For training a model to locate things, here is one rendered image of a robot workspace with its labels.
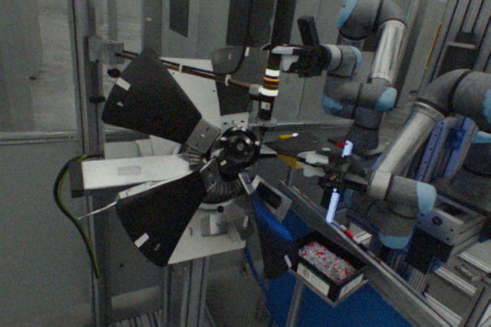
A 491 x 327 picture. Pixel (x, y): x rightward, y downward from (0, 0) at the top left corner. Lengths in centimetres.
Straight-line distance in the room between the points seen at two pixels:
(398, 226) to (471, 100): 36
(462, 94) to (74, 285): 183
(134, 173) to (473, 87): 90
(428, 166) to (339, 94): 65
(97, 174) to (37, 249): 95
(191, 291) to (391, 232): 73
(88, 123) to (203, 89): 45
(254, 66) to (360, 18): 49
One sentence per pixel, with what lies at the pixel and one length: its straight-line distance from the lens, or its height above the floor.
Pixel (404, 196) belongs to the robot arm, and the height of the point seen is 118.
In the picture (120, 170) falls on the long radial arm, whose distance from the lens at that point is 101.
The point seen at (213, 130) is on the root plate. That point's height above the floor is 125.
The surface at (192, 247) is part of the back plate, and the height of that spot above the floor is 86.
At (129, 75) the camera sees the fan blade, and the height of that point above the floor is 137.
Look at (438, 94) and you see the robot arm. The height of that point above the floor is 141.
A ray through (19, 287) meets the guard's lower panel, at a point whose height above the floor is 25.
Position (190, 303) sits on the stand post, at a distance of 141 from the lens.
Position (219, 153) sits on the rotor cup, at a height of 121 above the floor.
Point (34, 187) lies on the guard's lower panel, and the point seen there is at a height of 76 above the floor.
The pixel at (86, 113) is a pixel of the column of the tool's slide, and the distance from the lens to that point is 143.
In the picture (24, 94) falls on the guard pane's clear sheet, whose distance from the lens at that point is 160.
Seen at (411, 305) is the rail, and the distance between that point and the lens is 120.
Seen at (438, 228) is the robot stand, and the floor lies 94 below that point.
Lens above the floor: 157
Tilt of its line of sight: 24 degrees down
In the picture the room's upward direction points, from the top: 8 degrees clockwise
